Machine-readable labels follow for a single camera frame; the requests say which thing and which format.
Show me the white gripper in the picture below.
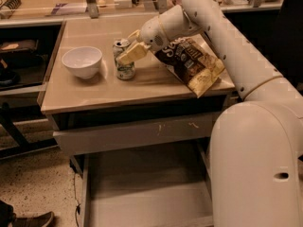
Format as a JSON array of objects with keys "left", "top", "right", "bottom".
[{"left": 116, "top": 16, "right": 168, "bottom": 65}]

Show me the silver green 7up can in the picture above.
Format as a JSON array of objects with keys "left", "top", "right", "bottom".
[{"left": 113, "top": 39, "right": 135, "bottom": 80}]

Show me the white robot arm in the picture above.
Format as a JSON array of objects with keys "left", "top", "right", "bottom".
[{"left": 117, "top": 0, "right": 303, "bottom": 227}]

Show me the grey drawer cabinet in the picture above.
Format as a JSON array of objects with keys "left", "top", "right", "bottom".
[{"left": 36, "top": 12, "right": 241, "bottom": 227}]

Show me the closed top drawer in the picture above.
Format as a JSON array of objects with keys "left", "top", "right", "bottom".
[{"left": 54, "top": 112, "right": 220, "bottom": 156}]

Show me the open middle drawer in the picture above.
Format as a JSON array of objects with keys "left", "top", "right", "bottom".
[{"left": 80, "top": 142, "right": 213, "bottom": 227}]

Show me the white ceramic bowl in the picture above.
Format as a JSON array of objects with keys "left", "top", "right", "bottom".
[{"left": 62, "top": 46, "right": 102, "bottom": 79}]

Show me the brown yellow chip bag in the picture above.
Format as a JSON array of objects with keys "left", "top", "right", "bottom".
[{"left": 155, "top": 38, "right": 224, "bottom": 97}]

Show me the purple white paper booklet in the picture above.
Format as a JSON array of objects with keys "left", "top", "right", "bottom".
[{"left": 51, "top": 3, "right": 87, "bottom": 16}]

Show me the black coil spring tool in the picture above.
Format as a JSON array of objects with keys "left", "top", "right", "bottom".
[{"left": 0, "top": 0, "right": 22, "bottom": 20}]

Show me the black office chair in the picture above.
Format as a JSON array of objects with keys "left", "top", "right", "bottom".
[{"left": 272, "top": 0, "right": 303, "bottom": 86}]

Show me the brown shoe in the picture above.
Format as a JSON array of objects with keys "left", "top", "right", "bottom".
[{"left": 12, "top": 211, "right": 54, "bottom": 227}]

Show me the black cable on floor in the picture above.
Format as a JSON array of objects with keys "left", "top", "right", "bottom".
[{"left": 68, "top": 159, "right": 81, "bottom": 227}]

